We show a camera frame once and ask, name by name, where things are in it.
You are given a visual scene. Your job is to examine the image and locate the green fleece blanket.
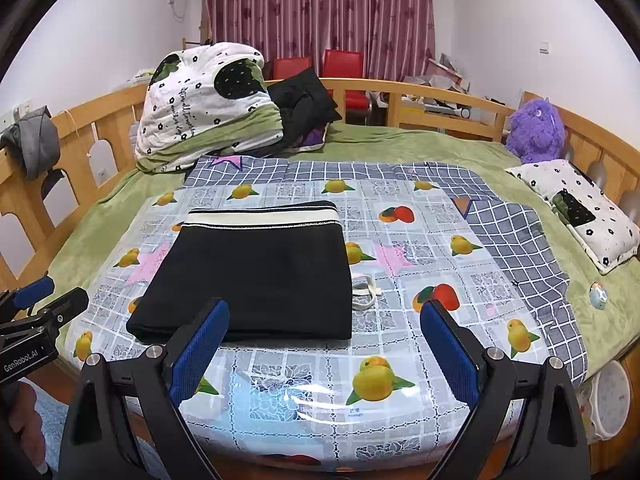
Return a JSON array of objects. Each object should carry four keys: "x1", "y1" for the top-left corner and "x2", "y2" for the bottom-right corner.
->
[{"x1": 42, "y1": 122, "x2": 640, "y2": 376}]

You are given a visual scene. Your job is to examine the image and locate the white charging cable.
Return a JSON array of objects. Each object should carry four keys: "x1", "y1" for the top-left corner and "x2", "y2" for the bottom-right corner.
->
[{"x1": 62, "y1": 110, "x2": 98, "y2": 158}]

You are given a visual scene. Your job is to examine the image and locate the grey hooded garment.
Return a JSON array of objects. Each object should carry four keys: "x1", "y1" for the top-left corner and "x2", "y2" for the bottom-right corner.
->
[{"x1": 0, "y1": 106, "x2": 62, "y2": 181}]

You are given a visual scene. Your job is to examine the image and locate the white floral quilt green trim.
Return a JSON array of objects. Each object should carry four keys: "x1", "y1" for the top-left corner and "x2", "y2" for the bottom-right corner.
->
[{"x1": 134, "y1": 42, "x2": 285, "y2": 175}]

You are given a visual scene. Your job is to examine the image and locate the purple plush toy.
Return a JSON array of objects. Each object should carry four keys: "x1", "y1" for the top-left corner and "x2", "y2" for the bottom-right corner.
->
[{"x1": 505, "y1": 97, "x2": 568, "y2": 165}]

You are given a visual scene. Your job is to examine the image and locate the pile of papers and boxes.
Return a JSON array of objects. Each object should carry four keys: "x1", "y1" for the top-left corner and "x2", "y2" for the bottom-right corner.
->
[{"x1": 370, "y1": 52, "x2": 516, "y2": 136}]

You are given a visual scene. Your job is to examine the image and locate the purple cloth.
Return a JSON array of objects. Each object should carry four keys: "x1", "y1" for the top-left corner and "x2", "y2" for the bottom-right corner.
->
[{"x1": 292, "y1": 125, "x2": 328, "y2": 153}]

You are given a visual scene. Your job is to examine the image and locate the small white floral pillow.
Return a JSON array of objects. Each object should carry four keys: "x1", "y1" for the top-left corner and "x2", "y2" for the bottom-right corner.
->
[{"x1": 505, "y1": 159, "x2": 640, "y2": 276}]

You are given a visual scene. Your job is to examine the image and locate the white cloth strap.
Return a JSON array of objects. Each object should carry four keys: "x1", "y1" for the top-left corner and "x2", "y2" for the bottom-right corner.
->
[{"x1": 350, "y1": 275, "x2": 385, "y2": 311}]

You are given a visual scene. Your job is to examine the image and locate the person's left hand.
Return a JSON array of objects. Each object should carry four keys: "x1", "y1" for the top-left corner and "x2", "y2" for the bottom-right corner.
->
[{"x1": 10, "y1": 382, "x2": 49, "y2": 476}]

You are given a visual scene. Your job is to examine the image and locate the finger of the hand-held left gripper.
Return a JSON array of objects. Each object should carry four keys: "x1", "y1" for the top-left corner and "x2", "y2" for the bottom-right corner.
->
[
  {"x1": 0, "y1": 272, "x2": 56, "y2": 321},
  {"x1": 0, "y1": 287, "x2": 90, "y2": 343}
]

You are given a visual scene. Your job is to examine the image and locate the black jacket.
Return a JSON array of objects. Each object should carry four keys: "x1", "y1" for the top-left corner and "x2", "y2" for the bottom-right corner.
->
[{"x1": 267, "y1": 67, "x2": 343, "y2": 153}]

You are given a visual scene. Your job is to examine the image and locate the grey checked bed sheet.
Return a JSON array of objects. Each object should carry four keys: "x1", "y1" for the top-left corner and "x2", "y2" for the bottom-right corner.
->
[{"x1": 182, "y1": 155, "x2": 591, "y2": 386}]

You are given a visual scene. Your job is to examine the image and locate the red chair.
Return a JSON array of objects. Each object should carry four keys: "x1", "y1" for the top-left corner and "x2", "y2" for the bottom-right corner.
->
[
  {"x1": 322, "y1": 49, "x2": 373, "y2": 111},
  {"x1": 272, "y1": 57, "x2": 316, "y2": 81}
]

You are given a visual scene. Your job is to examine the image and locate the white plastic basin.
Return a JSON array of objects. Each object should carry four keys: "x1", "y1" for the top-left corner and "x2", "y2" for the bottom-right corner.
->
[{"x1": 575, "y1": 360, "x2": 632, "y2": 446}]

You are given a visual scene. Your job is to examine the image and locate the maroon patterned curtain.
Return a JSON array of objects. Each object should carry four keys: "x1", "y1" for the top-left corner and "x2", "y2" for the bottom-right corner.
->
[{"x1": 202, "y1": 0, "x2": 437, "y2": 83}]

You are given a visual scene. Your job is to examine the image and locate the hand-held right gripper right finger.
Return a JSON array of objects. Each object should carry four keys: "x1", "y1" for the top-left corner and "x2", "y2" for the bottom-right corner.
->
[{"x1": 419, "y1": 299, "x2": 593, "y2": 480}]

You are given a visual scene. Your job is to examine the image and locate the black pants with white stripe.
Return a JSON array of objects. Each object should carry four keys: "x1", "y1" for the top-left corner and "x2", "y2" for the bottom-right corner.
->
[{"x1": 125, "y1": 201, "x2": 354, "y2": 344}]

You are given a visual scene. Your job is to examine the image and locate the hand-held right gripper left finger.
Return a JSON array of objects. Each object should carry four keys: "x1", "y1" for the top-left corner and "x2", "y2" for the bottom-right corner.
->
[{"x1": 57, "y1": 297, "x2": 231, "y2": 480}]

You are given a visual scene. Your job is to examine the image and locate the fruit print plastic tablecloth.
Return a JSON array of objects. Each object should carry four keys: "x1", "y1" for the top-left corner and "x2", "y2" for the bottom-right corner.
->
[{"x1": 65, "y1": 180, "x2": 533, "y2": 473}]

